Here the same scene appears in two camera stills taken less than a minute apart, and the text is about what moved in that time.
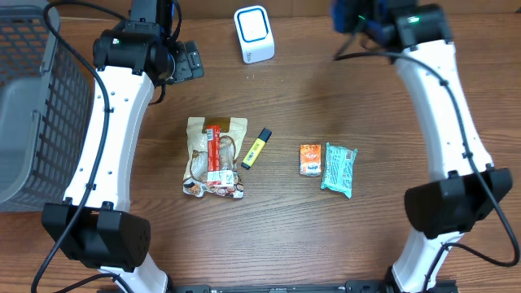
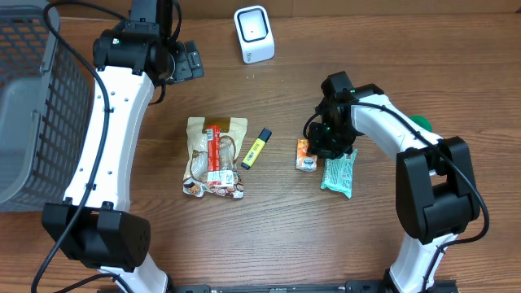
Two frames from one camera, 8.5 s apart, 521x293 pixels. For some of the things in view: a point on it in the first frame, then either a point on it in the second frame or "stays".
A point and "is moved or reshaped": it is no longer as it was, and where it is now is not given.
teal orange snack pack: (339, 169) stays
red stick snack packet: (215, 176) stays
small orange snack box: (310, 159) is moved or reshaped
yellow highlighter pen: (256, 148) stays
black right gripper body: (352, 19) -> (334, 138)
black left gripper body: (179, 64) stays
